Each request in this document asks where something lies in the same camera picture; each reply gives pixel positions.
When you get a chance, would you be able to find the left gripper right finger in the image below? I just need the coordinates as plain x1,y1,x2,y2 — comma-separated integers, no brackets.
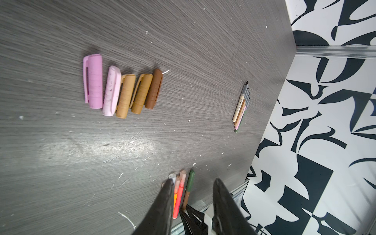
212,178,256,235

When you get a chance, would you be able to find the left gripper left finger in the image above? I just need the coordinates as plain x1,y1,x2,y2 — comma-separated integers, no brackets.
133,179,175,235

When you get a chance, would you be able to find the green capped brown pen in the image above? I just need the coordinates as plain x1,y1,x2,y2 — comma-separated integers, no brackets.
182,169,195,211

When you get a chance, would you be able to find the ochre capped brown pen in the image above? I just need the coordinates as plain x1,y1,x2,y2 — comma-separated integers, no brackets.
234,90,249,127

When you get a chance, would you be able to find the dark brown pen cap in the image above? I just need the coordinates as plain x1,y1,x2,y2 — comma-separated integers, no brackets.
145,69,163,110

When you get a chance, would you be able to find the tan pen cap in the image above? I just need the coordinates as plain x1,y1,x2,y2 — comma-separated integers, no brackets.
116,74,136,118

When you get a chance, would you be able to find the light pink pen cap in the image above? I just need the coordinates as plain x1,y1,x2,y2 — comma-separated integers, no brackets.
102,66,121,117

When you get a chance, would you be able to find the orange marker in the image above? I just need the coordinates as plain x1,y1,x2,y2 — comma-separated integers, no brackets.
173,176,180,207

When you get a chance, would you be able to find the blue marker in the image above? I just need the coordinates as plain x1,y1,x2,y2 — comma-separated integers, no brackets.
167,173,177,184

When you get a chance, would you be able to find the red marker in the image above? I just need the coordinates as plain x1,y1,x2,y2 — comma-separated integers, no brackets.
172,170,187,219

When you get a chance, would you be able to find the aluminium front rail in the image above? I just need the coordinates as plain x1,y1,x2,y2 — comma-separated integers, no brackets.
171,178,249,235

